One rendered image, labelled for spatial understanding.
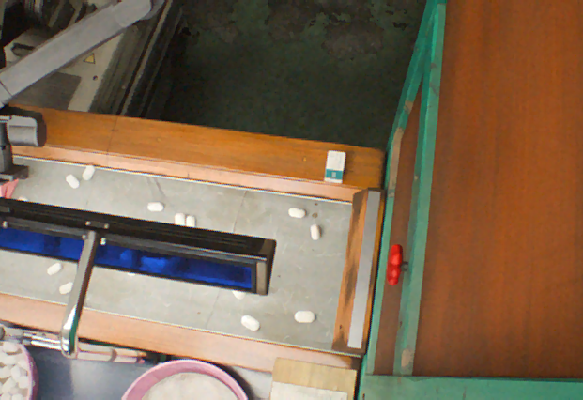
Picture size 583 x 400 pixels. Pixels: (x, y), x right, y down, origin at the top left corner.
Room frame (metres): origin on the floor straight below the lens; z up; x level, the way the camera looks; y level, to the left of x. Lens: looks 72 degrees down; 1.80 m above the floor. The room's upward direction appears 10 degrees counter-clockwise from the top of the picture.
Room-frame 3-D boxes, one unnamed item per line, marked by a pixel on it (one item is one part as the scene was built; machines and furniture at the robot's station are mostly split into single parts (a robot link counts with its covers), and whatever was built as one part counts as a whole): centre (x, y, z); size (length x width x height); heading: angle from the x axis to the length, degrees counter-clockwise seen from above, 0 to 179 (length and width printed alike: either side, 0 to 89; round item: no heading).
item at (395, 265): (0.09, -0.10, 1.24); 0.04 x 0.02 x 0.04; 161
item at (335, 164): (0.39, -0.10, 0.78); 0.06 x 0.04 x 0.02; 161
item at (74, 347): (0.18, 0.36, 0.90); 0.20 x 0.19 x 0.45; 71
